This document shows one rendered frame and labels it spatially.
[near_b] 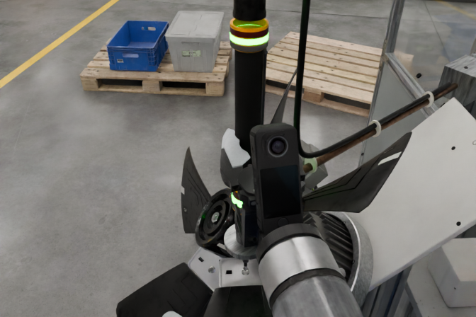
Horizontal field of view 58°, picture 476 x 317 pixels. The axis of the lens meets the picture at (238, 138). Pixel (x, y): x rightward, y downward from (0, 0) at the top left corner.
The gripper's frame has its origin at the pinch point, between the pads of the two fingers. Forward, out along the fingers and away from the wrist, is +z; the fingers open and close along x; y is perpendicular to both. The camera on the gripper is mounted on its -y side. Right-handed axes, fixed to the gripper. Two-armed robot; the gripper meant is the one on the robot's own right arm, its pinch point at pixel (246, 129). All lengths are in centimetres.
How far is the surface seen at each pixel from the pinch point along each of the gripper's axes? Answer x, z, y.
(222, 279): -4.3, -2.6, 28.7
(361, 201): 11.3, -13.0, 3.4
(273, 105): 82, 233, 150
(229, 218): -1.5, 4.0, 21.5
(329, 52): 151, 287, 137
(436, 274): 52, 7, 58
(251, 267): 1.2, -1.2, 28.7
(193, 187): -5.1, 29.2, 36.5
